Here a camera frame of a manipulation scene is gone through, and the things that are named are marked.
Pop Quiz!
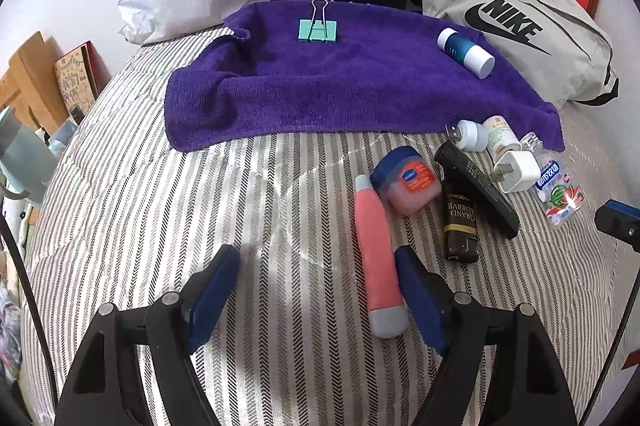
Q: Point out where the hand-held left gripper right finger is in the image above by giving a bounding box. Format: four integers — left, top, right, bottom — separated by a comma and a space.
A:
393, 246, 583, 426

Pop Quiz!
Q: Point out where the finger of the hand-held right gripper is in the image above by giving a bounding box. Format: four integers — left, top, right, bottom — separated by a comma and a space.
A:
595, 200, 640, 251

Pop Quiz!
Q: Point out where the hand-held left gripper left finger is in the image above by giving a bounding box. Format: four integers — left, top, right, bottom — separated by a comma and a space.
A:
54, 244, 242, 426

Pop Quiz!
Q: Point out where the pink tube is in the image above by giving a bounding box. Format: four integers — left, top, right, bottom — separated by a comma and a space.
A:
355, 174, 407, 339

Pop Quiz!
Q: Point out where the clear small bottle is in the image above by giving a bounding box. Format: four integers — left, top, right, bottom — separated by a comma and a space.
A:
520, 132, 586, 227

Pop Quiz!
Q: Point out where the dark brown lighter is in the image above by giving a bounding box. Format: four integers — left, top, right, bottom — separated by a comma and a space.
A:
444, 171, 478, 263

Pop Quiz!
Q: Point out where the white charger plug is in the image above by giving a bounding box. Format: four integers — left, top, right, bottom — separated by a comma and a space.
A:
492, 149, 540, 195

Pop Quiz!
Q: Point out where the black slim stick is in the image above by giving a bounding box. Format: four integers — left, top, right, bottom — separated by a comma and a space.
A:
434, 140, 521, 239

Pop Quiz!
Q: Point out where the small white medicine bottle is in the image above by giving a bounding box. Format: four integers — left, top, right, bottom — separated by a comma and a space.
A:
482, 116, 523, 157

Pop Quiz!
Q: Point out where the grey sports bag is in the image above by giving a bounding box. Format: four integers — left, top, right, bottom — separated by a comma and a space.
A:
417, 0, 621, 107

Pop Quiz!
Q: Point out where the purple towel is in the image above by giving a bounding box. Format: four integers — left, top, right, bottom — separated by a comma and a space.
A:
165, 0, 566, 153

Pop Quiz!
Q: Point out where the blue and white bottle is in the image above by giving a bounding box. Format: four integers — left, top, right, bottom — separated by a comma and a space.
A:
437, 27, 496, 80

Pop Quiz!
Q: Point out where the pale teal bin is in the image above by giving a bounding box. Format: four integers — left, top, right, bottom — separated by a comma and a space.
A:
0, 108, 58, 201

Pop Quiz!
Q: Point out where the brown notebook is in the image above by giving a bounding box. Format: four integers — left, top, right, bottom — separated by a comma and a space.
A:
54, 40, 101, 127

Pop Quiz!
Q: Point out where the teal binder clip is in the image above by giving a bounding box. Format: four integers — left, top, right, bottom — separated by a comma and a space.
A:
298, 0, 340, 44

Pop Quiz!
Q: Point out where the wooden board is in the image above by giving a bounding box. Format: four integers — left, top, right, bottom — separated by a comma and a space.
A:
0, 32, 66, 131

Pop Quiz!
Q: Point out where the black cable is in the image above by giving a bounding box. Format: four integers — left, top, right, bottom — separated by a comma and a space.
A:
0, 216, 66, 426
590, 256, 640, 417

